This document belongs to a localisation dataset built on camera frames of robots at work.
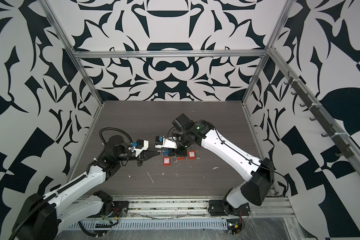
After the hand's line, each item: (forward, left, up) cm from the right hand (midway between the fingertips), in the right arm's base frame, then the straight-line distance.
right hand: (170, 149), depth 72 cm
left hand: (-1, +4, +1) cm, 5 cm away
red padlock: (+2, +4, -19) cm, 20 cm away
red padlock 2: (+5, -5, -21) cm, 22 cm away
